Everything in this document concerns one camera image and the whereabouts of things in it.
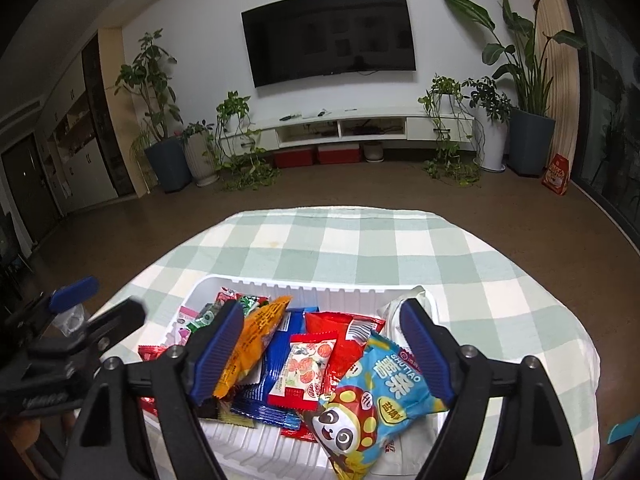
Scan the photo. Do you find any white snack packet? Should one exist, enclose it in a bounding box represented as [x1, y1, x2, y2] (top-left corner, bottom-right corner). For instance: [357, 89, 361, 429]
[376, 285, 449, 479]

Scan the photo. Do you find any black snack packet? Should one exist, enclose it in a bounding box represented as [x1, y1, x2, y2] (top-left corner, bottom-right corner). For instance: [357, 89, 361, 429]
[196, 394, 222, 419]

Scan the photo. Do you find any shiny red snack packet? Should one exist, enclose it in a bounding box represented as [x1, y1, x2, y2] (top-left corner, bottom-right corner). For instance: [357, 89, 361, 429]
[303, 311, 388, 397]

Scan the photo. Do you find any red green striped packet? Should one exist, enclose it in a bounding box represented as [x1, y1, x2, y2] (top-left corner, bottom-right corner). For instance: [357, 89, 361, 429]
[214, 286, 272, 312]

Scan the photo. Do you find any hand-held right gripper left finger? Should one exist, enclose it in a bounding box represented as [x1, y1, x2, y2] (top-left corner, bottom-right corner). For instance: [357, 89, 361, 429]
[60, 300, 246, 480]

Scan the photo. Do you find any teal stool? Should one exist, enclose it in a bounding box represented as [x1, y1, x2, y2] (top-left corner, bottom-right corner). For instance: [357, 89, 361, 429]
[606, 421, 637, 444]

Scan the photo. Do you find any glass sliding door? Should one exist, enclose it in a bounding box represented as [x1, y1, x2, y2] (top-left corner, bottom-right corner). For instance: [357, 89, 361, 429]
[554, 0, 640, 253]

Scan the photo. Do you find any red storage box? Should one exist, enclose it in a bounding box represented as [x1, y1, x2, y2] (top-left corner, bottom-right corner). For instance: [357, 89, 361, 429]
[315, 143, 362, 165]
[273, 146, 316, 170]

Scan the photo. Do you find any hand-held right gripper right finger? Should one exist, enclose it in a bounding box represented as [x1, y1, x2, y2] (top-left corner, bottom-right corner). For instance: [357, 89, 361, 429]
[399, 299, 582, 480]

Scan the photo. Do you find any white trash bin with bag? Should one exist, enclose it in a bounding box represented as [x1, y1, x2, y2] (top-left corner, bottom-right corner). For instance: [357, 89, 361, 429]
[56, 306, 87, 337]

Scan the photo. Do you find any red paper bag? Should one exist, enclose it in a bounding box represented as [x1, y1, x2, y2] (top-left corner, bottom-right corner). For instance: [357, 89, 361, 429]
[541, 153, 572, 196]

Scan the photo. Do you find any leafy tree in blue pot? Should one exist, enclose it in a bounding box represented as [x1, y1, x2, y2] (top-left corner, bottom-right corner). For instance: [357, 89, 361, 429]
[114, 28, 194, 195]

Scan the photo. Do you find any green pink candy packet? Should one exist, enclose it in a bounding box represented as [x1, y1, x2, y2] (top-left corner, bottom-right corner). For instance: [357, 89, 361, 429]
[172, 302, 222, 347]

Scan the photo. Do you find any wall television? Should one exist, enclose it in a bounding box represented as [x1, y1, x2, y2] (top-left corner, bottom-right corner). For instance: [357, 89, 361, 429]
[241, 0, 418, 90]

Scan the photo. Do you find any trailing pothos plant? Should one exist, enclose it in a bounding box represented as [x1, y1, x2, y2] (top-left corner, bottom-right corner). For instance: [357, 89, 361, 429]
[214, 90, 283, 192]
[416, 74, 483, 184]

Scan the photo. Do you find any broad-leaf plant in blue pot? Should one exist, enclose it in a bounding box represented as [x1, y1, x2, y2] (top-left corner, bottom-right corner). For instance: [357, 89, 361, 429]
[441, 0, 587, 178]

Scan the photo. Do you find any green striped snack packet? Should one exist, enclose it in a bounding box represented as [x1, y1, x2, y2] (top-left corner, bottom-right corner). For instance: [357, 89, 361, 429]
[304, 330, 451, 480]

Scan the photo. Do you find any small plant in ribbed pot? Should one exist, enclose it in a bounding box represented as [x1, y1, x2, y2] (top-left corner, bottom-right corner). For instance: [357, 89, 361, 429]
[178, 119, 222, 188]

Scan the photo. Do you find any orange snack packet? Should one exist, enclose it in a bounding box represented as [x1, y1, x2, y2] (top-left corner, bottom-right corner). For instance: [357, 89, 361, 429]
[212, 295, 294, 402]

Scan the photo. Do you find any person's left hand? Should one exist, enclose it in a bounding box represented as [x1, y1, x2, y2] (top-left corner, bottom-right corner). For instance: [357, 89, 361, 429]
[0, 411, 42, 467]

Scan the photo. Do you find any red textured snack packet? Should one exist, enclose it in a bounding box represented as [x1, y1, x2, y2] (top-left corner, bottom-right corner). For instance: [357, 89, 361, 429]
[136, 343, 177, 419]

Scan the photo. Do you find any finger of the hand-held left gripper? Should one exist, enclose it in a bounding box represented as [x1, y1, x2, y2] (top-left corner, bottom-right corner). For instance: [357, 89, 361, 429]
[84, 296, 147, 357]
[30, 275, 100, 323]

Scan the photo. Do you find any blue snack packet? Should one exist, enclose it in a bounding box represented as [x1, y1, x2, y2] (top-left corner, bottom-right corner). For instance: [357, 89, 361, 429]
[229, 306, 322, 429]

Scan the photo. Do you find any bushy plant in white pot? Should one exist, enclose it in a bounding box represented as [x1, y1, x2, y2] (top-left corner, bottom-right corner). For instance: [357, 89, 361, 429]
[461, 76, 514, 174]

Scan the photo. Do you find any white wall cupboard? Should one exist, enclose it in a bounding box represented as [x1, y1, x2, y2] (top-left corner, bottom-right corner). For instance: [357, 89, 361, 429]
[37, 57, 123, 217]

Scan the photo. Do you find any white plastic tray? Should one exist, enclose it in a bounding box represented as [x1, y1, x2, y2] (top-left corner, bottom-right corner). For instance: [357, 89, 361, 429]
[169, 274, 447, 480]

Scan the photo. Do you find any small strawberry print packet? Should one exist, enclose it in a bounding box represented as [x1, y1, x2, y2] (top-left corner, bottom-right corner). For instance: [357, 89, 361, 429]
[267, 332, 339, 409]

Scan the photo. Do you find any white television cabinet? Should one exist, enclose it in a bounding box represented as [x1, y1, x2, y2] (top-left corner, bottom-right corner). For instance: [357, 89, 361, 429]
[219, 109, 477, 154]

